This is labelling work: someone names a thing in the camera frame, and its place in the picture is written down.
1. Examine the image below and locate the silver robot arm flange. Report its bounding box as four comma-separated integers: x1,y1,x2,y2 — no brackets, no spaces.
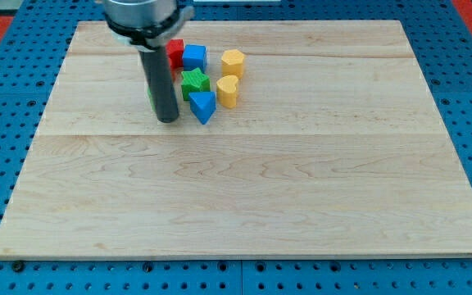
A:
102,0,195,52

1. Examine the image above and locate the green star block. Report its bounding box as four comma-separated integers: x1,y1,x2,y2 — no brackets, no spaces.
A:
181,67,211,101

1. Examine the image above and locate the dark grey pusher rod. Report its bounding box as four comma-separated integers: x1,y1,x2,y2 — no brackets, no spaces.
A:
139,47,179,123

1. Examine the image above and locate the blue triangle block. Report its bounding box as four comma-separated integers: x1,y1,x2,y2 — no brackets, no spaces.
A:
188,92,216,125

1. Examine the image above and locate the red block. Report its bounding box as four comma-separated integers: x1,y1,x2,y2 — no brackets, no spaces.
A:
166,39,184,69

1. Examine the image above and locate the blue cube block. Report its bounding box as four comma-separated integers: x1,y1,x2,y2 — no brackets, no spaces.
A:
182,44,207,73

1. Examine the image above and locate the yellow heart block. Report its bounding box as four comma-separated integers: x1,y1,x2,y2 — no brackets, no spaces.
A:
216,75,239,109

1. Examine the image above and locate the light wooden board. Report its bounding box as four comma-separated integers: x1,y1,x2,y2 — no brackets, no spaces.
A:
0,20,472,261

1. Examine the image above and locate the yellow hexagon block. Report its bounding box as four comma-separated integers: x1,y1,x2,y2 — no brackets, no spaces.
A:
221,49,246,79

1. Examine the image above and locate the green block behind rod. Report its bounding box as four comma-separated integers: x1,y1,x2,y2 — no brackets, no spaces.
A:
146,87,156,112

